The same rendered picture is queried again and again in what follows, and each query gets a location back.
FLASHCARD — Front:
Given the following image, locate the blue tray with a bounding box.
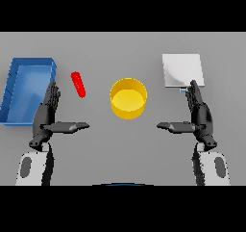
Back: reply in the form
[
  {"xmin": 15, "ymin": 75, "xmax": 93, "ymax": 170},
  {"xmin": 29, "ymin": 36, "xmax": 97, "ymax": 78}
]
[{"xmin": 0, "ymin": 57, "xmax": 58, "ymax": 127}]

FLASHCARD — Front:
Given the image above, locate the yellow bowl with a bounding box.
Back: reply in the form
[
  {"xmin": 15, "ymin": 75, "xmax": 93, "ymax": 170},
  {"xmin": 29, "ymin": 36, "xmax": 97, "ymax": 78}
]
[{"xmin": 110, "ymin": 77, "xmax": 149, "ymax": 120}]

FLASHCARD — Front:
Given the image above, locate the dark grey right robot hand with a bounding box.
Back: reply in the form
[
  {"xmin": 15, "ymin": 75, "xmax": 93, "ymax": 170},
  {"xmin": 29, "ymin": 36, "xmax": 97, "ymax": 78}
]
[{"xmin": 156, "ymin": 79, "xmax": 218, "ymax": 152}]

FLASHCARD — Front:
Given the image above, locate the pale square scale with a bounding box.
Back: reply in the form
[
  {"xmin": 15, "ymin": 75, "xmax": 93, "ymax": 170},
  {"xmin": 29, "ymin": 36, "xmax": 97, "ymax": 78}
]
[{"xmin": 161, "ymin": 53, "xmax": 206, "ymax": 93}]

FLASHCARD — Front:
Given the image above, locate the red beaker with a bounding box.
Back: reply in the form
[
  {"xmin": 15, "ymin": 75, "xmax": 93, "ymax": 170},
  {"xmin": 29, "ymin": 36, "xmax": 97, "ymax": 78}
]
[{"xmin": 70, "ymin": 70, "xmax": 87, "ymax": 99}]

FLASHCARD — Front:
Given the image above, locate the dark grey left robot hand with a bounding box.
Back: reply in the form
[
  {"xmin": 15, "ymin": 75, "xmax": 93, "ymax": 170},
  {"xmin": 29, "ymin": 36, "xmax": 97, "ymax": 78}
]
[{"xmin": 28, "ymin": 79, "xmax": 90, "ymax": 152}]

